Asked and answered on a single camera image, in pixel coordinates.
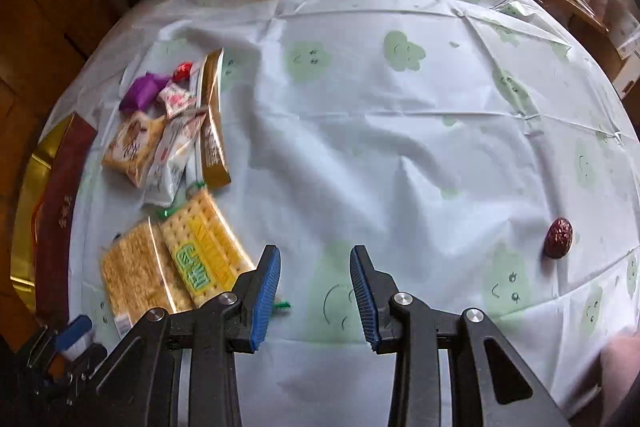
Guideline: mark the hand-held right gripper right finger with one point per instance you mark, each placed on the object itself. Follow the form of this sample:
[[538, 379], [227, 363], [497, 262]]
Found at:
[[364, 302]]

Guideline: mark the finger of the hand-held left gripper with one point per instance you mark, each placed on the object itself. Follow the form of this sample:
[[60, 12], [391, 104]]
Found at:
[[75, 332]]

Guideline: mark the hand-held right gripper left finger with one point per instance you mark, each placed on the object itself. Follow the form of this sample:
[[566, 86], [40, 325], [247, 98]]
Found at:
[[264, 302]]

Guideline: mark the plain clear cracker packet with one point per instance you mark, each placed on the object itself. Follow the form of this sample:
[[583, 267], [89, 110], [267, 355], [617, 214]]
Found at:
[[135, 272]]

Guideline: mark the white snack packet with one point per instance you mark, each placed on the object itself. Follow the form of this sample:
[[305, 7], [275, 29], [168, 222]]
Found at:
[[170, 162]]

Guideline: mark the gold brown long packet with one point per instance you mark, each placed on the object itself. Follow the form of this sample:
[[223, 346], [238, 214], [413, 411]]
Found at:
[[212, 132]]

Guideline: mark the purple snack packet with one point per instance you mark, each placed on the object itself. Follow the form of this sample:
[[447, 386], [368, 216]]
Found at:
[[142, 91]]

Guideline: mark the yellow label cracker packet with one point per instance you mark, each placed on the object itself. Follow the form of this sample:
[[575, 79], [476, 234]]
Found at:
[[205, 247]]

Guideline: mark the white tablecloth with green print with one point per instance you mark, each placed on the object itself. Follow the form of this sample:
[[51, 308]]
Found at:
[[375, 132]]

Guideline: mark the red date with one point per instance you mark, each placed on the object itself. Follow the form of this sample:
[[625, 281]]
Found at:
[[558, 238]]

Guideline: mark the small pink white packet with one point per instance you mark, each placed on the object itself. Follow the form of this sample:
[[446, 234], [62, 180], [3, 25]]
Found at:
[[176, 99]]

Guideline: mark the red wrapped candy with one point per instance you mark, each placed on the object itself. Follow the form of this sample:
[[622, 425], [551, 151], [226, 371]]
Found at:
[[183, 72]]

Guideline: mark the person's leg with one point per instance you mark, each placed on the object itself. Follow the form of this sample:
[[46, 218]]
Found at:
[[622, 372]]

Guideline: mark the wooden cabinet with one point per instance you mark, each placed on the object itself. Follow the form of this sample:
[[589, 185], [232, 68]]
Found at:
[[45, 22]]

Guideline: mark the white cardboard box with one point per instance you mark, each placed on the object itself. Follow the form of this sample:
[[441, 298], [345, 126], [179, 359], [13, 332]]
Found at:
[[629, 74]]

